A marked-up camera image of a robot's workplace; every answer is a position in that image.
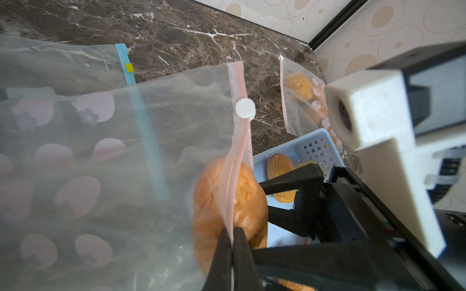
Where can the clear blue zipper bag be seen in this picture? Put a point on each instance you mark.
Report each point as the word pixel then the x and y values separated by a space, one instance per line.
pixel 33 67

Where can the black corner frame post right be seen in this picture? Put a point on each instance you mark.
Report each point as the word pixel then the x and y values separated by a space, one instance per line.
pixel 336 22

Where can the clear pink zipper bag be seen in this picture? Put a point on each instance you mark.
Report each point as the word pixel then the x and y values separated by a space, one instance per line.
pixel 303 101

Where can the clear pink zipper bag spare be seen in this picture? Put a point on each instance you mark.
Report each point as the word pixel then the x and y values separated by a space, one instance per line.
pixel 97 190

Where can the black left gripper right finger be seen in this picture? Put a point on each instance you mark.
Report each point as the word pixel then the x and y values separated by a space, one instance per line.
pixel 245 275

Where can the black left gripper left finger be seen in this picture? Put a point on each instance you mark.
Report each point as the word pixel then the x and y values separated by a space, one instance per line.
pixel 220 275

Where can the orange potato back row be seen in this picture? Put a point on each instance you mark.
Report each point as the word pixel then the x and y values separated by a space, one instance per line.
pixel 278 165

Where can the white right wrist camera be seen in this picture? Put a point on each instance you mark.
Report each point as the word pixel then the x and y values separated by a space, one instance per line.
pixel 406 117

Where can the light blue plastic basket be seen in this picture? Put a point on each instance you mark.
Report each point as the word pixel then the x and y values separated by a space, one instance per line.
pixel 316 146

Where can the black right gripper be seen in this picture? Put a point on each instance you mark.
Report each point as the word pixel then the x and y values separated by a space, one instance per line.
pixel 364 246

